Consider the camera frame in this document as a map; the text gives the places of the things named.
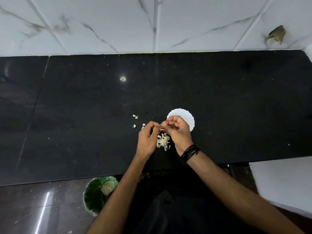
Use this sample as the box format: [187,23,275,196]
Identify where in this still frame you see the white appliance top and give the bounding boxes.
[250,156,312,219]

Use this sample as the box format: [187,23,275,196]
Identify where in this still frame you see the person's black clothing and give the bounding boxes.
[122,165,265,234]

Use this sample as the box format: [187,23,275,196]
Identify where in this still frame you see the green waste bin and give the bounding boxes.
[83,176,119,217]

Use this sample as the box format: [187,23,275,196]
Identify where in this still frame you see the person's left forearm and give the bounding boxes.
[86,153,152,234]

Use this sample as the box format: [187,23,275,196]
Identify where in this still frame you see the person's right forearm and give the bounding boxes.
[181,150,305,234]

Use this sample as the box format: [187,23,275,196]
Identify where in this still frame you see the black thread wrist bracelet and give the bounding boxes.
[180,144,200,163]

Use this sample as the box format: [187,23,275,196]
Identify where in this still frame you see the person's left hand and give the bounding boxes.
[135,121,161,160]

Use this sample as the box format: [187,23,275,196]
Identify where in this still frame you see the white scalloped paper plate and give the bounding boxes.
[167,108,195,132]

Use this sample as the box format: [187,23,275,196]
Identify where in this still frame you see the pile of garlic peels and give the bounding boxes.
[156,130,171,151]

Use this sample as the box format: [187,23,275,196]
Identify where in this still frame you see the person's right hand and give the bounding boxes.
[161,116,194,157]

